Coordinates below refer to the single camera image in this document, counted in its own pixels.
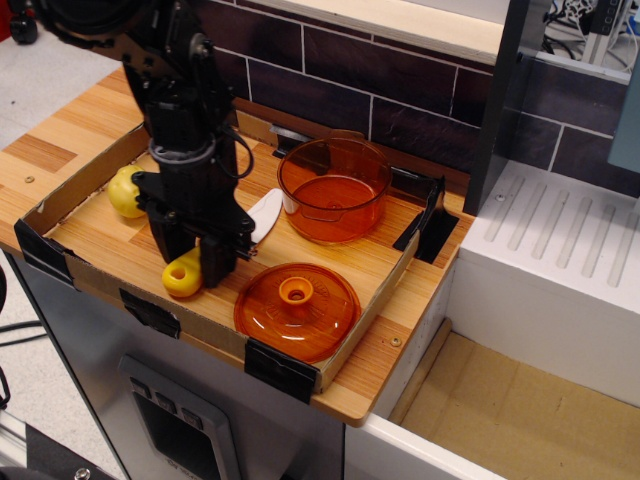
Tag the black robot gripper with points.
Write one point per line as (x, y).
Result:
(193, 196)

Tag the yellow handled white toy knife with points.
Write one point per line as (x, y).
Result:
(183, 276)

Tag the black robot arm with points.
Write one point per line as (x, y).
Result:
(170, 66)

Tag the cardboard fence with black tape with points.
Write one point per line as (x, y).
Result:
(56, 217)

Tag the orange transparent pot lid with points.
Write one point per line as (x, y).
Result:
(303, 310)

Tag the orange transparent plastic pot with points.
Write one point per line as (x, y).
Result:
(334, 188)

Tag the yellow toy potato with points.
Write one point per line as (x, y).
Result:
(122, 192)

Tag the grey toy oven front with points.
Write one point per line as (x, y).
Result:
(167, 409)

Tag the black caster wheel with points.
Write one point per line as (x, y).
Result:
(23, 28)

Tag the white toy sink unit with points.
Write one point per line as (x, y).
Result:
(527, 364)

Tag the dark grey vertical post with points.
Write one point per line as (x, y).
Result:
(521, 41)

